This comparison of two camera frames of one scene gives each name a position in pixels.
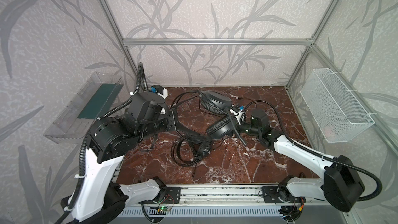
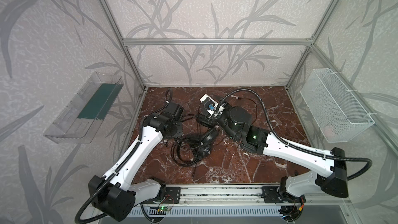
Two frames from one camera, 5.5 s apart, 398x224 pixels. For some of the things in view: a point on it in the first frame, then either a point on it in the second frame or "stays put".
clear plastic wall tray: (73, 122) stays put
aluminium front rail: (213, 195) stays put
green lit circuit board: (165, 208) stays put
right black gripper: (243, 127) → (204, 120)
